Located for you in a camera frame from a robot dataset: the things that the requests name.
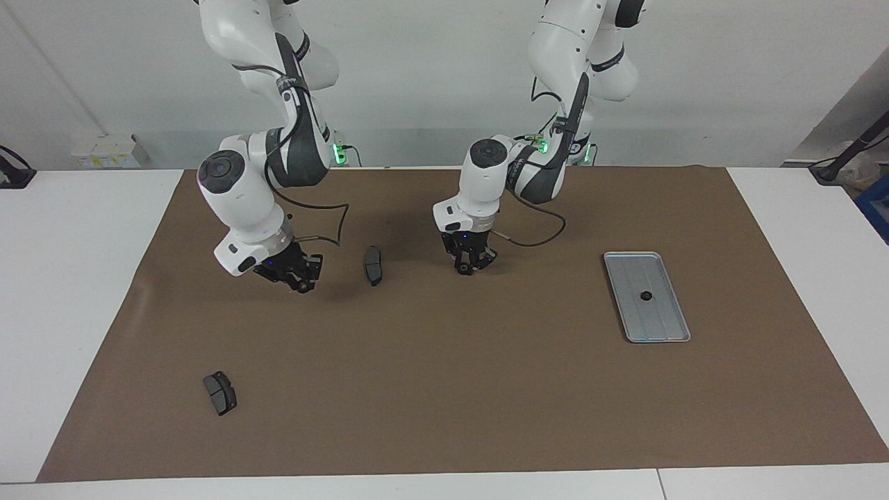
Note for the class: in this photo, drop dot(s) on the slim grey brake pad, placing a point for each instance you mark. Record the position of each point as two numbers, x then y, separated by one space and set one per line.
374 264

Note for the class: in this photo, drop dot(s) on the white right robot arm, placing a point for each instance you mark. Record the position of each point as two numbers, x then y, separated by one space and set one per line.
239 194

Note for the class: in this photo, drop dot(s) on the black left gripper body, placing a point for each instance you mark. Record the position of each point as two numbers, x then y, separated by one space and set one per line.
469 246

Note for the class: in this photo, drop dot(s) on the black stand pole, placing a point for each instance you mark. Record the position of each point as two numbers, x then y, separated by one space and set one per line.
851 149

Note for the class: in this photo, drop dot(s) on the black table clamp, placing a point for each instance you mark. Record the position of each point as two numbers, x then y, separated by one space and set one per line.
15 175

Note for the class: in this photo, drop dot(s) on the silver metal tray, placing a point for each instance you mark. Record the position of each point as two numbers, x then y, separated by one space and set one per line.
660 319

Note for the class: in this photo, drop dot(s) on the crumpled clear plastic bag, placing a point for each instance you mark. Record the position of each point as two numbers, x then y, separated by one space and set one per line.
865 170

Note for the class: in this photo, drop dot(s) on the brown table mat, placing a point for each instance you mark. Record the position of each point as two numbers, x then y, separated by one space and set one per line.
444 389

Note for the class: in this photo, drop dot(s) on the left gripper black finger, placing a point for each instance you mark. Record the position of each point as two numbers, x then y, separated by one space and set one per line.
476 264
458 262

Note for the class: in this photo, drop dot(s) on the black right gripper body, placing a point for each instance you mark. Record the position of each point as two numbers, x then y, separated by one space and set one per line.
292 264

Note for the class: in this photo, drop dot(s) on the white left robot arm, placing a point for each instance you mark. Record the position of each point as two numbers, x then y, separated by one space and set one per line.
483 187

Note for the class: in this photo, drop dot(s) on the white wall socket box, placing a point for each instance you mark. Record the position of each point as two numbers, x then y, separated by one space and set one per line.
104 149

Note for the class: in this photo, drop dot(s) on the wide grey brake pad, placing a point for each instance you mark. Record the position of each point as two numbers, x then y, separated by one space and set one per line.
221 394

